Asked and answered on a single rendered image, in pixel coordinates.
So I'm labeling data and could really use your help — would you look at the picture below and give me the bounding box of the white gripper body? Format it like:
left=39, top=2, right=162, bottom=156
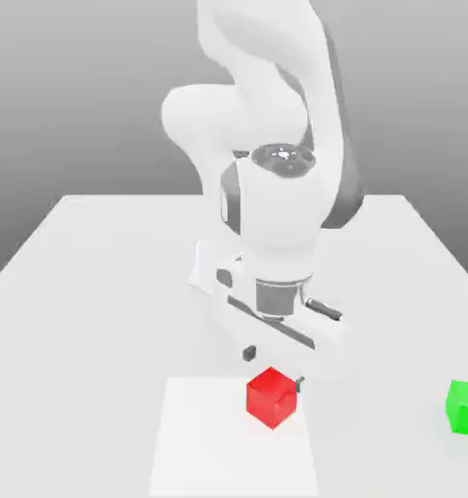
left=212, top=288, right=354, bottom=385

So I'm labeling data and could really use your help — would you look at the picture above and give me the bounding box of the small red cube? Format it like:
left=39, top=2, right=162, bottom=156
left=245, top=366, right=300, bottom=432

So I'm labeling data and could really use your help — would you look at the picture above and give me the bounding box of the small green cube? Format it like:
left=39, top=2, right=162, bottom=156
left=445, top=379, right=468, bottom=437

